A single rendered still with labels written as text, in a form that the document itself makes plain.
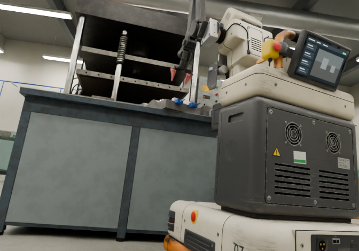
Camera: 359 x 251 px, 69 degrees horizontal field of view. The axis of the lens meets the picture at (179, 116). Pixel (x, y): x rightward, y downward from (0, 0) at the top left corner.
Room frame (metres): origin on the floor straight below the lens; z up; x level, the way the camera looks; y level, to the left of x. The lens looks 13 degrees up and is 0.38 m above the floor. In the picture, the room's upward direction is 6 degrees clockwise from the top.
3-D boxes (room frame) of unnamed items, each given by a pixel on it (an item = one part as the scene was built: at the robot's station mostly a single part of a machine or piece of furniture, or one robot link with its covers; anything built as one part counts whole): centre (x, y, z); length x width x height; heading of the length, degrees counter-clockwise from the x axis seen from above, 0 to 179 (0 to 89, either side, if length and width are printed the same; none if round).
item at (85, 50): (2.81, 0.55, 1.51); 1.10 x 0.70 x 0.05; 102
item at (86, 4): (2.75, 0.53, 1.75); 1.30 x 0.84 x 0.61; 102
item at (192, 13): (1.52, -0.02, 1.40); 0.11 x 0.06 x 0.43; 114
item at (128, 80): (2.80, 0.54, 1.26); 1.10 x 0.74 x 0.05; 102
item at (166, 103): (1.85, 0.10, 0.85); 0.50 x 0.26 x 0.11; 29
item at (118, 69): (2.38, 0.63, 1.10); 0.05 x 0.05 x 1.30
